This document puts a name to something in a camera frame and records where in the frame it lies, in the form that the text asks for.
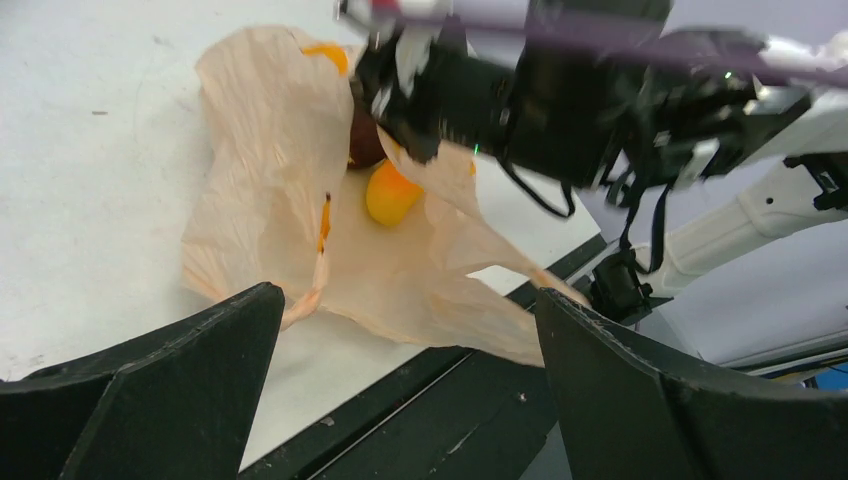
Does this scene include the small orange fake fruit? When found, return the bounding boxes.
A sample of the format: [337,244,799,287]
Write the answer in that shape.
[365,160,423,227]

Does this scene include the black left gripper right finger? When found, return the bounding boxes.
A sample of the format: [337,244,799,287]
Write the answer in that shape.
[535,289,847,479]

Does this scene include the orange translucent plastic bag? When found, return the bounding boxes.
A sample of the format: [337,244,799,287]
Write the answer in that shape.
[182,26,599,366]

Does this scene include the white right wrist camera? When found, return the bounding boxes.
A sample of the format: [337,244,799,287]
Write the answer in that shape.
[336,0,454,99]

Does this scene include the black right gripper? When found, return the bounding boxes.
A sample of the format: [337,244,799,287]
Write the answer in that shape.
[351,19,517,165]

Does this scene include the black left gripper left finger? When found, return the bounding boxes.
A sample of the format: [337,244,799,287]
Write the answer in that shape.
[1,283,285,479]

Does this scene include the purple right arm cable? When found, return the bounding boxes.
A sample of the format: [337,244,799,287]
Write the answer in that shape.
[370,0,848,91]

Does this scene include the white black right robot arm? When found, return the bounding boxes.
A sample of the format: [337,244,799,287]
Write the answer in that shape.
[337,1,847,325]

